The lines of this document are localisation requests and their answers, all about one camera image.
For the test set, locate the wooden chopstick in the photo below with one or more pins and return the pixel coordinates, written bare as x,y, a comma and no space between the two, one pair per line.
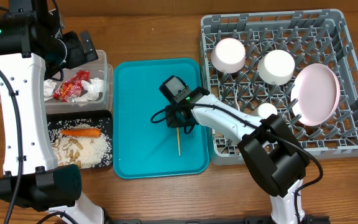
178,141

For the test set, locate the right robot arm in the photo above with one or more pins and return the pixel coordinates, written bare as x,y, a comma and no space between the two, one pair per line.
271,152

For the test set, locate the teal serving tray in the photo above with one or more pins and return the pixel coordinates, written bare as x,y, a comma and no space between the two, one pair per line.
142,149

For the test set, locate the white napkin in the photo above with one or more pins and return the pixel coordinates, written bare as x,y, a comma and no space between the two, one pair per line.
49,86

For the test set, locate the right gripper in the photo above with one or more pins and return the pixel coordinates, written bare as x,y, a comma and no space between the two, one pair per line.
179,120

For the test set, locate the black tray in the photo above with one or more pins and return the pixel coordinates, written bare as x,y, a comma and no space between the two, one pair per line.
104,118

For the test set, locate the red snack wrapper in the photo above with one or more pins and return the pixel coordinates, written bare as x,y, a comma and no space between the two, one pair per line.
69,90

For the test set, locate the white round plate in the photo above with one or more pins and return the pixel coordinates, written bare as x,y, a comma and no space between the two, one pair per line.
316,93

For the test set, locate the small white bowl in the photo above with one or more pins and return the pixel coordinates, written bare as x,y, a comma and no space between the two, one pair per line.
276,67

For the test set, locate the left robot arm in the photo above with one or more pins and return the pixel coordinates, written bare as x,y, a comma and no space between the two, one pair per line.
33,48

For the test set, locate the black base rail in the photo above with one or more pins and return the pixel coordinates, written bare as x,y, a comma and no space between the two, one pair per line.
246,220

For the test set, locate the orange carrot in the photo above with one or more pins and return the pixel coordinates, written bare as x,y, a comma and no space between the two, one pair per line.
87,132

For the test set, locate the peanut shells and rice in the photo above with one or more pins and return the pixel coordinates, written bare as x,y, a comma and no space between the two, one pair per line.
82,149

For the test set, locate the white cup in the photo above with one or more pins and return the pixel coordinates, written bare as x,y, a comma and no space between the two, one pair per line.
265,110

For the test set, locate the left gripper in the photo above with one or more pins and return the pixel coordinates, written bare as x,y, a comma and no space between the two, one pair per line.
80,54

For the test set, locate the white tissue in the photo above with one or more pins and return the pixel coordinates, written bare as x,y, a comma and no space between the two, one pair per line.
92,88

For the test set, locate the white plastic fork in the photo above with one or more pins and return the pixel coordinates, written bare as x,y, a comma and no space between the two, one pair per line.
236,100

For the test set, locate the clear plastic bin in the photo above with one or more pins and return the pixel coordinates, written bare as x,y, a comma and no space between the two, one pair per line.
97,69

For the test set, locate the pink bowl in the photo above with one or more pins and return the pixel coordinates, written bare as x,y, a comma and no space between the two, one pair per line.
228,56

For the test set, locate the grey dishwasher rack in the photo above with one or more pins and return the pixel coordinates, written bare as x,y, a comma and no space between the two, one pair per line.
315,36

